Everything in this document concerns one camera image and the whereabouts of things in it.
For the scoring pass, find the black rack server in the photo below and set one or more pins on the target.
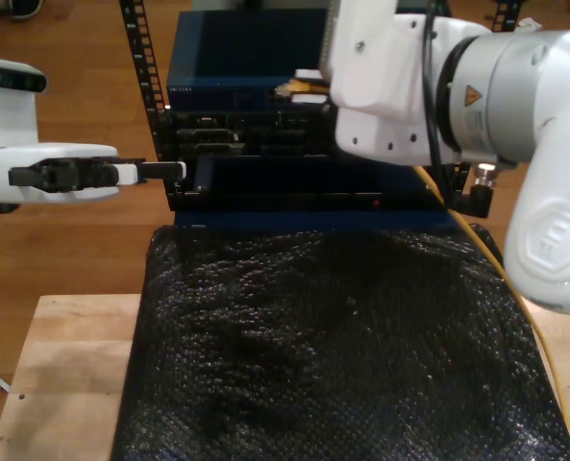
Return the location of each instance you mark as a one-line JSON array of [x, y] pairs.
[[265, 134]]

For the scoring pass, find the black rack drawer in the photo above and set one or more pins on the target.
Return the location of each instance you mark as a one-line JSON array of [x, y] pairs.
[[289, 182]]

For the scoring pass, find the person's dark shoe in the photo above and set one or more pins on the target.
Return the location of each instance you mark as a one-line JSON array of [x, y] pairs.
[[25, 7]]

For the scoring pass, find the black bubble mat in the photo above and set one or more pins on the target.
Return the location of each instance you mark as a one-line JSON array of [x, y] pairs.
[[265, 360]]

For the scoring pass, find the blue network switch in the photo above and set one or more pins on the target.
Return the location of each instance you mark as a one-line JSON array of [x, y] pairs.
[[241, 48]]

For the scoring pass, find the blue base plate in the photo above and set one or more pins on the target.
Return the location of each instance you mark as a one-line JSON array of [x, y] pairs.
[[313, 220]]

